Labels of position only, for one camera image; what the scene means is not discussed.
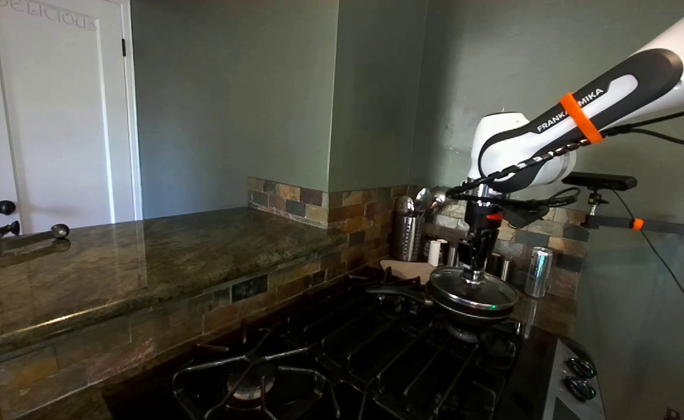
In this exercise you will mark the black frying pan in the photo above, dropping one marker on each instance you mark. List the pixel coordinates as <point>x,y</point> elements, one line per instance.
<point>498,305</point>

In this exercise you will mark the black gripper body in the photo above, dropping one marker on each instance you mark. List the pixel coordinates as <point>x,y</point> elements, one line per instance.
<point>485,222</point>

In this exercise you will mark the glass lid with metal knob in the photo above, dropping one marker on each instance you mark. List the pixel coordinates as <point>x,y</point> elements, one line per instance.
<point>459,281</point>

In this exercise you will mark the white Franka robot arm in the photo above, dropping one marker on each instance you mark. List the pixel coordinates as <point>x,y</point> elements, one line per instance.
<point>512,153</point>

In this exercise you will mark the black gas stove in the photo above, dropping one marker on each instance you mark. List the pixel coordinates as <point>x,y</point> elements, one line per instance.
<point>370,348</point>

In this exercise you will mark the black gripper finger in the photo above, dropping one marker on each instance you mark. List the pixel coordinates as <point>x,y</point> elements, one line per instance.
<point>491,262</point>
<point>465,255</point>

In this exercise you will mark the stainless steel shaker bottle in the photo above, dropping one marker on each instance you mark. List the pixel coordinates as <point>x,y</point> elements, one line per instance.
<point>407,230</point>

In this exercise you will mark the beige quilted pot holder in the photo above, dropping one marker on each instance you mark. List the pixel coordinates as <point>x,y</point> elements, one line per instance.
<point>407,270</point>

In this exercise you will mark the silver drink can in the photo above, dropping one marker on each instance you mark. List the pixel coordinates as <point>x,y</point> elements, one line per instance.
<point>540,272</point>

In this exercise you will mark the white door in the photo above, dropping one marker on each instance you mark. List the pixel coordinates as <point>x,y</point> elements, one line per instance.
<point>69,129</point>

